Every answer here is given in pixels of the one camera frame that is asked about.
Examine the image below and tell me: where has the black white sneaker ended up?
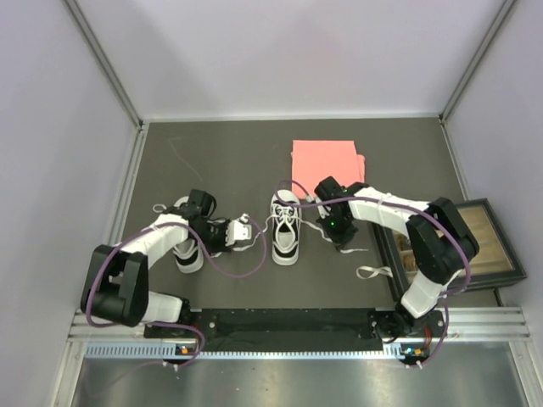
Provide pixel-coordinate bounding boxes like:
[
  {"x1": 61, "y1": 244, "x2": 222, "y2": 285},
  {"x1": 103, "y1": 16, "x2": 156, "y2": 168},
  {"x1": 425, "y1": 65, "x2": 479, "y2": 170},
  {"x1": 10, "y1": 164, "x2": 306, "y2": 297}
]
[
  {"x1": 263, "y1": 189, "x2": 320, "y2": 266},
  {"x1": 153, "y1": 196, "x2": 204, "y2": 274}
]

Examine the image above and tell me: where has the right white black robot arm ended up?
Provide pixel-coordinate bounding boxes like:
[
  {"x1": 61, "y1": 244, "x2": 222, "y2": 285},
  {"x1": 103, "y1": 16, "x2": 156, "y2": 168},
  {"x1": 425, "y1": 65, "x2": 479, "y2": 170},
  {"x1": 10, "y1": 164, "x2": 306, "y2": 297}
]
[{"x1": 315, "y1": 176, "x2": 479, "y2": 337}]

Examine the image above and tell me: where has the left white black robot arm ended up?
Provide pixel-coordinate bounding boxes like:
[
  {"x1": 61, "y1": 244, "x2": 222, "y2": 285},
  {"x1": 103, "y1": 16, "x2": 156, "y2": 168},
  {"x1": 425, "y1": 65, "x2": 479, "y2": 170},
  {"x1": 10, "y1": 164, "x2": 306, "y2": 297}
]
[{"x1": 80, "y1": 189, "x2": 235, "y2": 337}]

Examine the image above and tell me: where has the loose white shoelace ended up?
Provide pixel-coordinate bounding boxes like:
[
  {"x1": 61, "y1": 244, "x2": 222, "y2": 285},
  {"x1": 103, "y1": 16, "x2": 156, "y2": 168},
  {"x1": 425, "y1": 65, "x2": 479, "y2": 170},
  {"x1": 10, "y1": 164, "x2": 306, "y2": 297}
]
[{"x1": 355, "y1": 265, "x2": 393, "y2": 280}]

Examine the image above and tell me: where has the pink folded cloth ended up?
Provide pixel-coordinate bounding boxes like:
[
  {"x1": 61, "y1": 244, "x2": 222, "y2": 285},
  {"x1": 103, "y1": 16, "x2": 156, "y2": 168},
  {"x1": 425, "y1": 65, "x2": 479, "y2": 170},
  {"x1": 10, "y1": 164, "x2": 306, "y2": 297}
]
[{"x1": 291, "y1": 140, "x2": 366, "y2": 193}]

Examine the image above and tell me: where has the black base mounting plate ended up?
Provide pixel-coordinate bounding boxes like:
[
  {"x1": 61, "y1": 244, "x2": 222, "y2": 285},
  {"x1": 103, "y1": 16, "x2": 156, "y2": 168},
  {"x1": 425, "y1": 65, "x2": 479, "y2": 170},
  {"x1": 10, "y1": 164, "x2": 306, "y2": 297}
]
[{"x1": 143, "y1": 308, "x2": 450, "y2": 352}]

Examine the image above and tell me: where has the black glass-lid display box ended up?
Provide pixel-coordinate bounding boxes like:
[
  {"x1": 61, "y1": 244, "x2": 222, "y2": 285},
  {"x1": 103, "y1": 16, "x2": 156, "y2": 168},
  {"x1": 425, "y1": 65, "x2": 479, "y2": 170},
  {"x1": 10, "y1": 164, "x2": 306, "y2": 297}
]
[{"x1": 372, "y1": 198, "x2": 526, "y2": 300}]

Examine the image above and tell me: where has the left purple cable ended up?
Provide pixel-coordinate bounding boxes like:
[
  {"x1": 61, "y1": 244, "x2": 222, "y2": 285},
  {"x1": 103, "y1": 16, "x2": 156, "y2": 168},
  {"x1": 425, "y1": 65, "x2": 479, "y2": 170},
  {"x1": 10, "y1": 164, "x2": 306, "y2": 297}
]
[{"x1": 84, "y1": 211, "x2": 269, "y2": 374}]

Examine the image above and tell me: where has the purple cable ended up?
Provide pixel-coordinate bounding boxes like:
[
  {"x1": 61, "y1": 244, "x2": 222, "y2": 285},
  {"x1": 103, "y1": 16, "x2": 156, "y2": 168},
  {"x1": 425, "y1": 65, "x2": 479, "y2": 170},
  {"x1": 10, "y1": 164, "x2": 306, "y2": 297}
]
[
  {"x1": 84, "y1": 211, "x2": 269, "y2": 374},
  {"x1": 276, "y1": 180, "x2": 472, "y2": 370}
]

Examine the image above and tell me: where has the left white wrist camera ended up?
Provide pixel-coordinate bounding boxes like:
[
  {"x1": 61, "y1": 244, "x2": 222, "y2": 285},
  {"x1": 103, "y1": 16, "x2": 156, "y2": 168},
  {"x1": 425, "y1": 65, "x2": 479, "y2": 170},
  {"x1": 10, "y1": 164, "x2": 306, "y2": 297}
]
[{"x1": 225, "y1": 214, "x2": 252, "y2": 252}]

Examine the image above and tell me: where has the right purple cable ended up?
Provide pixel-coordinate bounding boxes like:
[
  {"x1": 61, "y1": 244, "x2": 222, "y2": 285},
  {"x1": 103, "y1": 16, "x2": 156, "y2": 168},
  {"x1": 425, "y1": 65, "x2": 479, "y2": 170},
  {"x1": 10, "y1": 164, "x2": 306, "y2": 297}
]
[{"x1": 276, "y1": 180, "x2": 472, "y2": 370}]

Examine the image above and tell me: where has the grey slotted cable duct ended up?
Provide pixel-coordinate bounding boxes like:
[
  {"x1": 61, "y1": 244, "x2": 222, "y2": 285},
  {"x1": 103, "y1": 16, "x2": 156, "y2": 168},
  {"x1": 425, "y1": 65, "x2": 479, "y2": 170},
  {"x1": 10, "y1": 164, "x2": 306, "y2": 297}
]
[{"x1": 84, "y1": 342, "x2": 429, "y2": 360}]

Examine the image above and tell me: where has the aluminium extrusion rail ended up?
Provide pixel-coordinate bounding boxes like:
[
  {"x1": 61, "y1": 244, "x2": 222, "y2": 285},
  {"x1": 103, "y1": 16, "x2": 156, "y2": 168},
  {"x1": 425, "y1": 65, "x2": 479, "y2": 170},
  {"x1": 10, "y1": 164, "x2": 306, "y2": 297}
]
[{"x1": 68, "y1": 307, "x2": 531, "y2": 342}]

